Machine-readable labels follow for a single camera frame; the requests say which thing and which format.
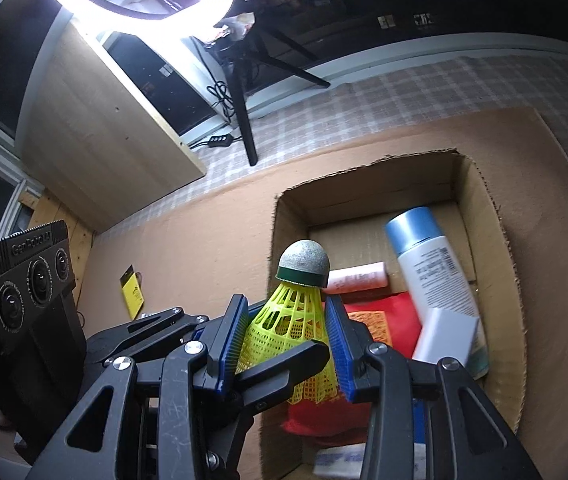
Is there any white bottle with blue cap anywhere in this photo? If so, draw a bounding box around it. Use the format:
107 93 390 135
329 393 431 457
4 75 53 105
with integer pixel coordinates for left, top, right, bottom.
385 206 489 378

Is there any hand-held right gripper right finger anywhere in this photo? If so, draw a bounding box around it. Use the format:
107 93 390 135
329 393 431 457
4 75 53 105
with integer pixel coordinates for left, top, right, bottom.
325 295 544 480

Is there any pink small tube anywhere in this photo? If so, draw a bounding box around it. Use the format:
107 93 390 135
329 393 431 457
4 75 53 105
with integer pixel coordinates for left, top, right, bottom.
325 262 389 295

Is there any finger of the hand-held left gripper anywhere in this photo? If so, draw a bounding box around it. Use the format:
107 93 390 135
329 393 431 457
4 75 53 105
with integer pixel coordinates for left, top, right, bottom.
86 306 212 366
204 340 332 480

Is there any ring light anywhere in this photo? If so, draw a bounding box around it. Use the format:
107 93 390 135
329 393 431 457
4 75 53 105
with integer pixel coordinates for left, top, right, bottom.
41 0 237 41

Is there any brown cardboard sheet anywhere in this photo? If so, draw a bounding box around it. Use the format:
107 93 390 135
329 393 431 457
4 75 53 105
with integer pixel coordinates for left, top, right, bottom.
0 107 568 480

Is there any yellow card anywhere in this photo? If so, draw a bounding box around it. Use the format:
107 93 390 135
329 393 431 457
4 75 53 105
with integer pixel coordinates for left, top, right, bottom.
120 267 145 320

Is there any cardboard box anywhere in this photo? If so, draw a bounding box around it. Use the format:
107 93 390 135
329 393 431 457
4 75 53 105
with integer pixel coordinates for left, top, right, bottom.
259 149 529 480

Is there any checked tablecloth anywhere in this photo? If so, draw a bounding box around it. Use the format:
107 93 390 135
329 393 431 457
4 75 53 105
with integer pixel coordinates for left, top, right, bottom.
89 55 568 241

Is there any light wooden cabinet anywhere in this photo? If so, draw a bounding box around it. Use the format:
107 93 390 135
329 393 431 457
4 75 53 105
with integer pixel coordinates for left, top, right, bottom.
14 10 208 233

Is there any black tripod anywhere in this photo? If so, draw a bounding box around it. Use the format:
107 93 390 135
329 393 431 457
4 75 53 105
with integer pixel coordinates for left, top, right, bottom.
216 25 332 166

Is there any red snack packet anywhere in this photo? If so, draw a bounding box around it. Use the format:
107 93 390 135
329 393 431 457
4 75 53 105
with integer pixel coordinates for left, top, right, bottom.
284 292 425 446

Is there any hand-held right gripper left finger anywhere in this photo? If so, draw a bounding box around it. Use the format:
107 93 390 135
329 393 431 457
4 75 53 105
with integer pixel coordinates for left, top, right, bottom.
26 294 249 480

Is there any black cable with inline controller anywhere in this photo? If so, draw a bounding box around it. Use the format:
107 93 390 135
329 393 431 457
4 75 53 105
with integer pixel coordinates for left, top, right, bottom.
189 50 237 150

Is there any white charger plug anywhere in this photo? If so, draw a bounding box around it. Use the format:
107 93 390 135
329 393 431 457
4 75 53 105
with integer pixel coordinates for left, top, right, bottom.
411 307 480 376

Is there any yellow plastic shuttlecock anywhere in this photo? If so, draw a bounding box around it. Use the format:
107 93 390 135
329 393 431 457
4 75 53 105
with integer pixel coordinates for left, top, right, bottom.
234 240 339 406

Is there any white and blue carton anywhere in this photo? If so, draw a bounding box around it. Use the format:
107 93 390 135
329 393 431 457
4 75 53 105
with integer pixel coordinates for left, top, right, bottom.
312 442 427 480

